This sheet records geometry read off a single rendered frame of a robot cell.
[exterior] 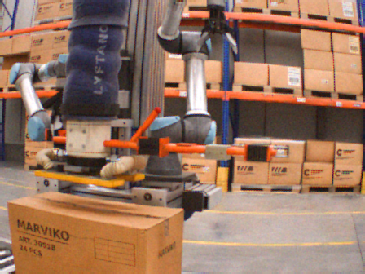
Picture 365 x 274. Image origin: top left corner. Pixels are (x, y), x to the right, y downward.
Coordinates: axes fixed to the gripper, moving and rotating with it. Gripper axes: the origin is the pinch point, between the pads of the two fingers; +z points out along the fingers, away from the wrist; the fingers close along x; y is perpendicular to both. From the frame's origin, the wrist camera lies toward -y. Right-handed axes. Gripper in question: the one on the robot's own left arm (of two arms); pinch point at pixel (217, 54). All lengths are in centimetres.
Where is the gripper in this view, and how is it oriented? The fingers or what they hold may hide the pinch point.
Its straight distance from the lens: 207.6
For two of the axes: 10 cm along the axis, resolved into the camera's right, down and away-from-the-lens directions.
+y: -2.6, 0.4, -9.6
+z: -0.4, 10.0, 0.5
